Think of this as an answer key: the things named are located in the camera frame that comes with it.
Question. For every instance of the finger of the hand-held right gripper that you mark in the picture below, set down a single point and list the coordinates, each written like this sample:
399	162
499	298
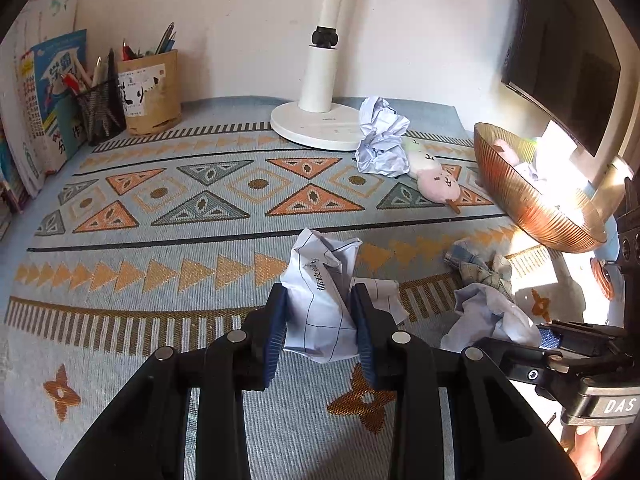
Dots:
525	370
547	337

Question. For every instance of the amber ribbed glass bowl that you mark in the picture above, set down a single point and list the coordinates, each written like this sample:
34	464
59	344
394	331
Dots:
540	220

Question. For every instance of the patterned woven table mat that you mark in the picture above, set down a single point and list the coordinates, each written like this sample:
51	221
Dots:
175	240

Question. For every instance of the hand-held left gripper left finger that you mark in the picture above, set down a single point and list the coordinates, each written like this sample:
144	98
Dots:
275	340

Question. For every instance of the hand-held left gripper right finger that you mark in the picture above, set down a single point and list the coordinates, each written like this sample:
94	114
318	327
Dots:
362	335

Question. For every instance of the brown paper pen holder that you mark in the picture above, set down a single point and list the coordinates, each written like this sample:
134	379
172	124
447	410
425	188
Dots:
150	95

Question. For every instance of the bunch of pens and pencils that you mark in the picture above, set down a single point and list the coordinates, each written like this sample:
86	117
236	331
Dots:
82	77

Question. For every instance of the white workbook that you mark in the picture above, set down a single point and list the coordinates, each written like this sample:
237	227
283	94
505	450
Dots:
45	15

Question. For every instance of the black monitor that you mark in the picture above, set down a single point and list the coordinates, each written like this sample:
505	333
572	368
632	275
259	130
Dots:
565	60

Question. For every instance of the three-ball dango plush skewer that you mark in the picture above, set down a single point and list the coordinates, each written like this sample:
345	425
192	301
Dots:
440	180

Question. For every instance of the crumpled bluish paper ball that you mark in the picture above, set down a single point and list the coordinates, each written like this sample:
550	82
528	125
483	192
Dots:
532	172

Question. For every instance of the black mesh pen holder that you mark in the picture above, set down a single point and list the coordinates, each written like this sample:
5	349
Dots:
100	110

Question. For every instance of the blue workbook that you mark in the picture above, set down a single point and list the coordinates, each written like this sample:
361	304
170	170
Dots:
55	100

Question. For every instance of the person's right hand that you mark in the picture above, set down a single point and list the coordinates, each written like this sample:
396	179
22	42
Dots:
586	450

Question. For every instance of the bunch of dark pens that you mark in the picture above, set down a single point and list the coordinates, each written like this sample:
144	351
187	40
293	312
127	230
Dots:
162	42

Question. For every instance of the white desk lamp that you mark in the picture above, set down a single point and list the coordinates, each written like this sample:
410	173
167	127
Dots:
320	80

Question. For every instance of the white paper ball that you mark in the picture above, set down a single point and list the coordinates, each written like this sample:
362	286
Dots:
382	115
320	300
490	315
380	160

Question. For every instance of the plaid fish-shaped cloth toy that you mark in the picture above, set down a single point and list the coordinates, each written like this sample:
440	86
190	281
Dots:
475	265

